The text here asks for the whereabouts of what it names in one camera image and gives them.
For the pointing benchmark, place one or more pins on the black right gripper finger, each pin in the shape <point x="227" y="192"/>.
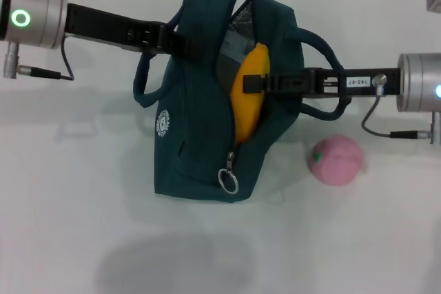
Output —
<point x="275" y="83"/>

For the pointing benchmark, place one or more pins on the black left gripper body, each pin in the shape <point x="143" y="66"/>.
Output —
<point x="103" y="30"/>

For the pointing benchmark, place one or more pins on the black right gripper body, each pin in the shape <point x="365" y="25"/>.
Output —
<point x="358" y="82"/>

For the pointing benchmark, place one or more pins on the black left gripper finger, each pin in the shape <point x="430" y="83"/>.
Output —
<point x="186" y="47"/>

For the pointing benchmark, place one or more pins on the yellow toy banana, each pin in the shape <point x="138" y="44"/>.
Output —
<point x="249" y="111"/>

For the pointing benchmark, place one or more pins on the clear container with blue-rimmed lid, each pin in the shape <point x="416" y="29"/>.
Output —
<point x="229" y="60"/>

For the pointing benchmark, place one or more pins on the dark teal fabric lunch bag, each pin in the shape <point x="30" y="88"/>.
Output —
<point x="200" y="135"/>

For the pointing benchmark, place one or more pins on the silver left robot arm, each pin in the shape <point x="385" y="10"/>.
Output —
<point x="34" y="11"/>

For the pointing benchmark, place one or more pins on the pink toy peach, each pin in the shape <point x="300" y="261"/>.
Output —
<point x="337" y="161"/>

